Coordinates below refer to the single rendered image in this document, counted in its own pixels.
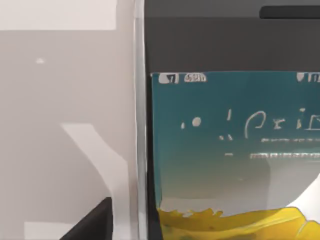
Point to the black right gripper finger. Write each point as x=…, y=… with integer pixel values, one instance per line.
x=96, y=222

